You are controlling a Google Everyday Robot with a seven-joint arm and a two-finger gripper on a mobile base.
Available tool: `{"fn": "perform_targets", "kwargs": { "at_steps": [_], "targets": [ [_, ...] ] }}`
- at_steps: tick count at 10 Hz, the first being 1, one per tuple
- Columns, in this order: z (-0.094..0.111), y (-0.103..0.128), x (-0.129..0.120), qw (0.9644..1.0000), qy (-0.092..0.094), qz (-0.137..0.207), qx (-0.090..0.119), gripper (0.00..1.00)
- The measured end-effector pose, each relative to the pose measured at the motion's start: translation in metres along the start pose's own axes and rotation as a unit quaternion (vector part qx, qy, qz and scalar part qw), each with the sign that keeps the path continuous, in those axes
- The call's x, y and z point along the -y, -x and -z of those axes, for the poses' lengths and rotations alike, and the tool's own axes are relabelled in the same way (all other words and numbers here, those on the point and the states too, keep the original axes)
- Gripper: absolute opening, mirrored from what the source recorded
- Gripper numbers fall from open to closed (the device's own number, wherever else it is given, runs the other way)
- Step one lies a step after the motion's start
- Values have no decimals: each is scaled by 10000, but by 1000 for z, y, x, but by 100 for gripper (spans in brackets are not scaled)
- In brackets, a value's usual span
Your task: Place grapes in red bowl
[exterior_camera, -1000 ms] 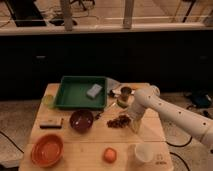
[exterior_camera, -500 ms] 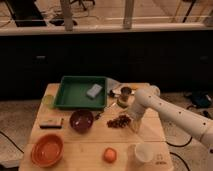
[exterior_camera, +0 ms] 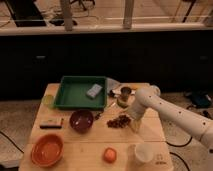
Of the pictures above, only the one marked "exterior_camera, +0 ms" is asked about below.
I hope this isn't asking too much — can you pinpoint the marker pen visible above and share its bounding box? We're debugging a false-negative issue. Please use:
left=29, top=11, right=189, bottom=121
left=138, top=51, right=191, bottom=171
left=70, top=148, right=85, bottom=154
left=110, top=90, right=136, bottom=97

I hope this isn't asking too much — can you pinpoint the grey sponge block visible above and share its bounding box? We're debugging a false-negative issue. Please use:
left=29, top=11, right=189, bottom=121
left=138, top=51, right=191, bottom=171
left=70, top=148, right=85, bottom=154
left=86, top=84, right=102, bottom=99

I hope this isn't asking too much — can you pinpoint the white cup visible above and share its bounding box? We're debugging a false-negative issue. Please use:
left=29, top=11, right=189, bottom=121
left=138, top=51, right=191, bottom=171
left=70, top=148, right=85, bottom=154
left=134, top=143, right=154, bottom=164

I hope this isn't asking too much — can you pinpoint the small spoon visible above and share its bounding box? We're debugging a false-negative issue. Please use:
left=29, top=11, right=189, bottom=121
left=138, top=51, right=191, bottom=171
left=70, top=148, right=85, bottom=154
left=94, top=102, right=116, bottom=120

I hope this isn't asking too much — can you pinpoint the yellow-green small cup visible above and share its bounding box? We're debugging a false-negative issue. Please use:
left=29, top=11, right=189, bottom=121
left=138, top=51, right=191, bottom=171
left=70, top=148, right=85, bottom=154
left=42, top=95, right=54, bottom=108

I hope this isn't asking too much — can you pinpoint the orange bowl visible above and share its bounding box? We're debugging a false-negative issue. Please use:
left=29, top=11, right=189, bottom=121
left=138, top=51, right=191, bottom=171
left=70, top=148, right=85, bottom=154
left=31, top=134, right=63, bottom=167

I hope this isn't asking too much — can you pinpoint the black and wood block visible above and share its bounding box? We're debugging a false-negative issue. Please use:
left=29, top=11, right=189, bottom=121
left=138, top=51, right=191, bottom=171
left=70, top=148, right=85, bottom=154
left=39, top=118, right=63, bottom=129

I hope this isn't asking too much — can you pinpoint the black floor cable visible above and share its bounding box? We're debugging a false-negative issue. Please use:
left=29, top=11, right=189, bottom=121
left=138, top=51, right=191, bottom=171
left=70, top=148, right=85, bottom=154
left=165, top=133, right=194, bottom=148

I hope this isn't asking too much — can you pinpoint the orange fruit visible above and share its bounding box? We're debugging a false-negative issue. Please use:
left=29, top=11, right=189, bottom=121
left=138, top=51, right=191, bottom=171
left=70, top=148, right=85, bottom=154
left=103, top=148, right=117, bottom=163

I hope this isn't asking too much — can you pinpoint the dark red grape bunch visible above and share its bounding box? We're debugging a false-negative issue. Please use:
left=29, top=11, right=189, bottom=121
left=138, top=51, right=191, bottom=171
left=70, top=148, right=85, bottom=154
left=107, top=115, right=130, bottom=128

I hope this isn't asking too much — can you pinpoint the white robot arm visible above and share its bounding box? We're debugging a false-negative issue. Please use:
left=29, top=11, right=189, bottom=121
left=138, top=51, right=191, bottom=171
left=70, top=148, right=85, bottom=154
left=128, top=85, right=213, bottom=150

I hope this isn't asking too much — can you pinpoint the dark red bowl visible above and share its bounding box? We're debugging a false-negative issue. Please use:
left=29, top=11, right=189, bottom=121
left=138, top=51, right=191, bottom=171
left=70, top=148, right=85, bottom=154
left=69, top=110, right=94, bottom=134

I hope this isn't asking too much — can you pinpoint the green plastic tray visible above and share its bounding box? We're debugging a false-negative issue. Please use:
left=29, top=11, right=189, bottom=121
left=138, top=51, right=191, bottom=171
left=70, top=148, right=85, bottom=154
left=54, top=76, right=107, bottom=110

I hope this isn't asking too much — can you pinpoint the metal cup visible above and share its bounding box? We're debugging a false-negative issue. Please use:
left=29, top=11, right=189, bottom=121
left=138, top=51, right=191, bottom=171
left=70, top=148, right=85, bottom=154
left=121, top=87, right=132, bottom=102

